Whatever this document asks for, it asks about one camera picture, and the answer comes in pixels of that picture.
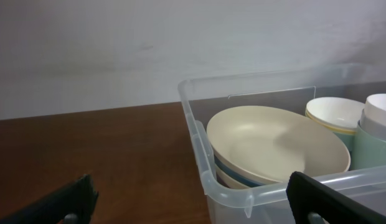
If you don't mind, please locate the clear plastic storage bin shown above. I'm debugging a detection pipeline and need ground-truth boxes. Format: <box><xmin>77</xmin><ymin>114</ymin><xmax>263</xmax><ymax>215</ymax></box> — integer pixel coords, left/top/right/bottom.
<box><xmin>178</xmin><ymin>63</ymin><xmax>386</xmax><ymax>223</ymax></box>

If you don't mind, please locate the mint green small bowl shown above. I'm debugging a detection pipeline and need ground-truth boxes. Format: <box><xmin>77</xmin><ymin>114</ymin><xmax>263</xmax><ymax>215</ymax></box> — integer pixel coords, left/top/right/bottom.
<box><xmin>334</xmin><ymin>132</ymin><xmax>355</xmax><ymax>153</ymax></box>

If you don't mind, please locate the mint green cup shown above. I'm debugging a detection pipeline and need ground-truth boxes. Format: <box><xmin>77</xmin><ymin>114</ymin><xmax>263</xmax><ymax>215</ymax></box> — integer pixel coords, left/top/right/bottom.
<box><xmin>351</xmin><ymin>123</ymin><xmax>386</xmax><ymax>170</ymax></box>

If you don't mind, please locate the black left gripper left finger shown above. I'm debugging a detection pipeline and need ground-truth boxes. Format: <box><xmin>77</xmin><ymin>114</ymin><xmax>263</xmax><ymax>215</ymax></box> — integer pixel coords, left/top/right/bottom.
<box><xmin>0</xmin><ymin>174</ymin><xmax>98</xmax><ymax>224</ymax></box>

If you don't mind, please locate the yellow small bowl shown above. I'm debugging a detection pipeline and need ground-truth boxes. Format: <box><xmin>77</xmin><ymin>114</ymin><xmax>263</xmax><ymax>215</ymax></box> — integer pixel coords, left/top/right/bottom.
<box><xmin>305</xmin><ymin>111</ymin><xmax>356</xmax><ymax>135</ymax></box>

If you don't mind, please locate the white small bowl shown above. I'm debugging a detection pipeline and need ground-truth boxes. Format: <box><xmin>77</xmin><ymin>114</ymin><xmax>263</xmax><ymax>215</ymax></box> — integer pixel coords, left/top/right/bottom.
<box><xmin>306</xmin><ymin>97</ymin><xmax>365</xmax><ymax>130</ymax></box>

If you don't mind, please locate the beige large bowl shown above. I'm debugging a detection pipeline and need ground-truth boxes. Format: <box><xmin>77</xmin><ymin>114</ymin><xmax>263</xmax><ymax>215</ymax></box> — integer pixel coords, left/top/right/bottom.
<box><xmin>215</xmin><ymin>166</ymin><xmax>248</xmax><ymax>189</ymax></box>
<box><xmin>206</xmin><ymin>106</ymin><xmax>351</xmax><ymax>185</ymax></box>

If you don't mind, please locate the cream white cup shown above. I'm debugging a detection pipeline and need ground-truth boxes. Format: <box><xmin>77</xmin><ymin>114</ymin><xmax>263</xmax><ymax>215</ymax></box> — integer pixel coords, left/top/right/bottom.
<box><xmin>364</xmin><ymin>93</ymin><xmax>386</xmax><ymax>126</ymax></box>

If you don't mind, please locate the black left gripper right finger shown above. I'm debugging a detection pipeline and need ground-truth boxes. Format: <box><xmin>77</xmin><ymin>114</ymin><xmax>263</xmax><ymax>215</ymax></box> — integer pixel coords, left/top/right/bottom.
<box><xmin>286</xmin><ymin>172</ymin><xmax>386</xmax><ymax>224</ymax></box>

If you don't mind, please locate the dark blue large bowl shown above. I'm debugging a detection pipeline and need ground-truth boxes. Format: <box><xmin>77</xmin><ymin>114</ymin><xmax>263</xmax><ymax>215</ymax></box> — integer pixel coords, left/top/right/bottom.
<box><xmin>214</xmin><ymin>156</ymin><xmax>263</xmax><ymax>187</ymax></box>

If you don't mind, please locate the grey cup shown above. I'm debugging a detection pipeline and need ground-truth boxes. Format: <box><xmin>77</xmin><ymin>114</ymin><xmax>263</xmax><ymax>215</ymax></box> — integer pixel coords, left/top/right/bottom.
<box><xmin>359</xmin><ymin>110</ymin><xmax>386</xmax><ymax>141</ymax></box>

